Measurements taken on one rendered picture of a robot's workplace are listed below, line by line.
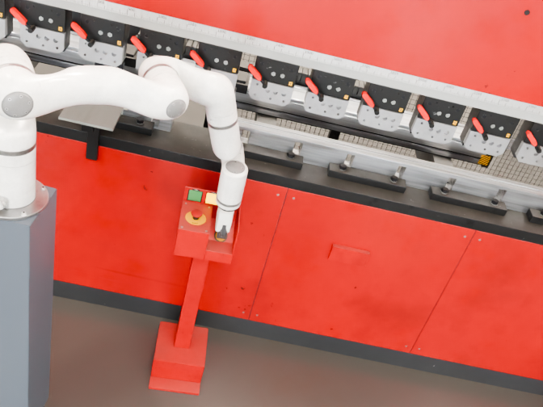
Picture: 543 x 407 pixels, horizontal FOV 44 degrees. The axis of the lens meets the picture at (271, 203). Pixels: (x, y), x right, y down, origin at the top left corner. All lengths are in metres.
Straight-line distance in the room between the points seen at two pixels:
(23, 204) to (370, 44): 1.20
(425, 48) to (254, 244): 0.98
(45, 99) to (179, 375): 1.43
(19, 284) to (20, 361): 0.35
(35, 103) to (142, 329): 1.50
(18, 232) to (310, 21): 1.12
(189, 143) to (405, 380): 1.44
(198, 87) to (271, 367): 1.45
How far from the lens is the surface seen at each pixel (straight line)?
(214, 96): 1.89
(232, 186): 2.11
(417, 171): 2.60
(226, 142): 1.99
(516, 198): 2.74
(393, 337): 3.02
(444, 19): 2.31
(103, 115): 2.35
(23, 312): 2.14
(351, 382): 3.02
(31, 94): 1.68
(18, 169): 1.85
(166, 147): 2.46
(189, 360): 2.74
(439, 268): 2.75
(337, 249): 2.63
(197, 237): 2.28
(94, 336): 2.93
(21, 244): 1.95
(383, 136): 2.82
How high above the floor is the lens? 2.26
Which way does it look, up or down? 37 degrees down
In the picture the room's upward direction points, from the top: 16 degrees clockwise
